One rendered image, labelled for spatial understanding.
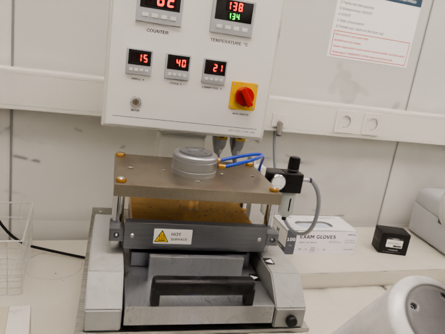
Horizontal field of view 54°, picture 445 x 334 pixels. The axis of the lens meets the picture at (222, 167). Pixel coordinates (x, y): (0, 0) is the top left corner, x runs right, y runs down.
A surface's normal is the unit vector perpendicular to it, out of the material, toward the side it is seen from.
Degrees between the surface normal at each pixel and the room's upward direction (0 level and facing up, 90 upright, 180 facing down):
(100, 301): 41
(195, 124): 90
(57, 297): 0
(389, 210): 90
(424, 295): 30
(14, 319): 3
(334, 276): 90
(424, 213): 90
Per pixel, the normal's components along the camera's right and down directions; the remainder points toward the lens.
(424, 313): 0.22, -0.63
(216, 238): 0.22, 0.29
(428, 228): -0.97, -0.07
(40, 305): 0.14, -0.95
